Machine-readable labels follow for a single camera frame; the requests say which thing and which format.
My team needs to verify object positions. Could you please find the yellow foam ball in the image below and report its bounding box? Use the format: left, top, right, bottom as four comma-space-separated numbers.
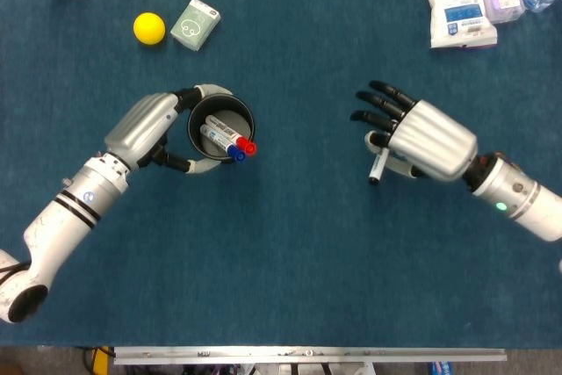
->
133, 11, 167, 47

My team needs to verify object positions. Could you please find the red-capped white marker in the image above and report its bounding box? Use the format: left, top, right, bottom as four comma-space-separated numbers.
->
205, 114, 258, 156

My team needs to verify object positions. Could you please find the aluminium rail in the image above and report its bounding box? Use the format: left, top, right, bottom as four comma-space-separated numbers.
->
112, 346, 508, 366

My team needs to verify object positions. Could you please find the black mesh pen holder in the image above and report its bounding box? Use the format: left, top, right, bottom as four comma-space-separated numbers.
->
186, 92, 256, 164

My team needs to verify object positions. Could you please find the yellow plastic object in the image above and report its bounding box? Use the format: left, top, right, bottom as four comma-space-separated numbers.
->
90, 346, 114, 375

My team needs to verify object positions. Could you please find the black-capped white marker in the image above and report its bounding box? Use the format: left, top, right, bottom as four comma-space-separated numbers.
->
367, 148, 391, 186

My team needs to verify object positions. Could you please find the blue table cloth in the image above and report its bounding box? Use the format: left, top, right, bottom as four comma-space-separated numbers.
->
0, 0, 562, 348

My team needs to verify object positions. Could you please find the blue-capped white marker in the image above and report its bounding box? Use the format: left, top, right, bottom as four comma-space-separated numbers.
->
199, 124, 247, 164

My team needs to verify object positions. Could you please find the green tissue pack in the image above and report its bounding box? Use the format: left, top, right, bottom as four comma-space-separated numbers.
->
169, 0, 222, 53

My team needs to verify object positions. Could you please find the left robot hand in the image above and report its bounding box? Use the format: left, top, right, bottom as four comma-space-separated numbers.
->
103, 83, 236, 176

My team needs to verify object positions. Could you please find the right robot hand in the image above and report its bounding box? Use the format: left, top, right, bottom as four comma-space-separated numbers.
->
349, 80, 479, 183

